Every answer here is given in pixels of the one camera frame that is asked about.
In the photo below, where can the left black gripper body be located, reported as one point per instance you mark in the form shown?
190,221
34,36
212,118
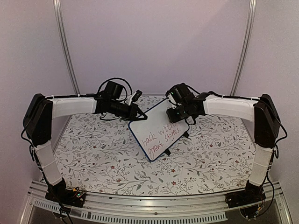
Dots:
125,115

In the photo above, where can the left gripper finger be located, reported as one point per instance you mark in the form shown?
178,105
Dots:
141,113
137,118

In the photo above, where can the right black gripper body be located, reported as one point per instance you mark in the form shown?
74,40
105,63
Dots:
183,114

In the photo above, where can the small blue-framed whiteboard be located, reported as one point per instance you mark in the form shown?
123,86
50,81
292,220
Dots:
157,134

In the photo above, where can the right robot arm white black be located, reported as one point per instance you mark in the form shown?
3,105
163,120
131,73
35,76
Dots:
259,111

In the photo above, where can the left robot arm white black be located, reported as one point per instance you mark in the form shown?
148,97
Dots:
38,128

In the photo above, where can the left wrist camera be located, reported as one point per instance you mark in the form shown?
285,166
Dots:
133,97

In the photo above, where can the wire whiteboard stand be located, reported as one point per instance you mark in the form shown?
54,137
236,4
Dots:
184,136

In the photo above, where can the front aluminium rail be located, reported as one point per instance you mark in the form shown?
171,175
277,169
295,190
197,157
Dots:
190,209

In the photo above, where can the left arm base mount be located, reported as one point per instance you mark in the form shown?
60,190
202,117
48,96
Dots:
72,197

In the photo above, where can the right aluminium frame post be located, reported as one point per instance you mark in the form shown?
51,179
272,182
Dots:
245,46

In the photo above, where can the aluminium frame post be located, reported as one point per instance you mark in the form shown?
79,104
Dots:
64,44
245,46

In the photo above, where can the left aluminium frame post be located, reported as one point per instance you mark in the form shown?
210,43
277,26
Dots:
64,44

